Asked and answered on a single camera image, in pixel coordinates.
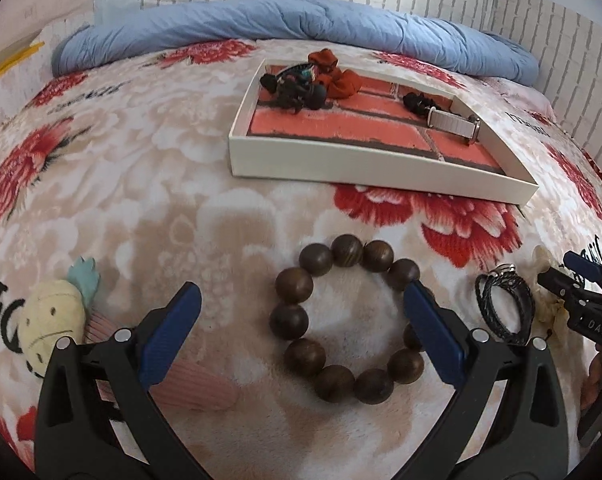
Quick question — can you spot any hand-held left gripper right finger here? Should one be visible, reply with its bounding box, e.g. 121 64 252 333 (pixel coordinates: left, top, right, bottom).
396 280 571 480

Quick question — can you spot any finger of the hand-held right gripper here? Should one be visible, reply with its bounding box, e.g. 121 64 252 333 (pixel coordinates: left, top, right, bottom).
564 251 602 297
537 267 591 313

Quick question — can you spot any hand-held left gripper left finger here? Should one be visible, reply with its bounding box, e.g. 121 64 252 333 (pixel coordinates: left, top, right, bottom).
35 281 203 480

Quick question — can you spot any white flower hair clip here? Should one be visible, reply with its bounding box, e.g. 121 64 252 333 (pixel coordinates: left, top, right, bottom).
531 246 571 332

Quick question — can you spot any black braided cord bracelet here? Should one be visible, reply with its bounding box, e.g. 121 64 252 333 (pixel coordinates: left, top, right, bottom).
474 264 535 345

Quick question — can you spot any wooden bead bracelet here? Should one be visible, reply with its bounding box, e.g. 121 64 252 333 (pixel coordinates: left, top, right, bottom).
269 233 435 405

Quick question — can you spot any white watch strap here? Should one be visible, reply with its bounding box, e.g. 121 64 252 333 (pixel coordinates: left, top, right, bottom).
427 107 482 146

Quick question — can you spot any white tray with brick lining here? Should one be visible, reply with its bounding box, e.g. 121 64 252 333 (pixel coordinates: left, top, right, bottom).
227 58 540 206

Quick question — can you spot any black scrunchie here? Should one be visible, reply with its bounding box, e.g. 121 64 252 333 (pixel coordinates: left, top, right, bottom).
402 92 438 120

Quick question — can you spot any orange scrunchie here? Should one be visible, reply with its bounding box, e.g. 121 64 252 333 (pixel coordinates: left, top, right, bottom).
308 49 363 100

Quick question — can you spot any black hair claw clip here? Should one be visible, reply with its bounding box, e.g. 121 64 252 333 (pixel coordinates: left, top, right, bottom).
276 79 328 114

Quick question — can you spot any black hair tie with teal beads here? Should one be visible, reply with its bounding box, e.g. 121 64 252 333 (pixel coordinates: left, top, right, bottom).
259 62 316 92

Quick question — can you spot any person's right hand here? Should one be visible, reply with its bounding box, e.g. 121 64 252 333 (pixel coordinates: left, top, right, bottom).
580 351 602 411

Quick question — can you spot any yellow plush pineapple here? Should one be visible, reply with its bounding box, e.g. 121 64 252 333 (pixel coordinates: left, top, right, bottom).
21 256 102 377

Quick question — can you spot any floral printed blanket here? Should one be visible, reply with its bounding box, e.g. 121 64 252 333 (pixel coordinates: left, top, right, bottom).
0 37 602 480

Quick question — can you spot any pink pillow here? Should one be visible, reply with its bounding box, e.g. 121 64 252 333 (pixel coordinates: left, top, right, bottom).
491 77 553 113

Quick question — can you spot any yellow cloth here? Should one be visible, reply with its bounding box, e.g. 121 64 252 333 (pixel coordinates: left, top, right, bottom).
0 41 45 92

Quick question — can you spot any rolled blue duvet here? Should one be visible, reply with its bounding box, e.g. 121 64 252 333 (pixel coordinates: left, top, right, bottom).
52 0 540 84

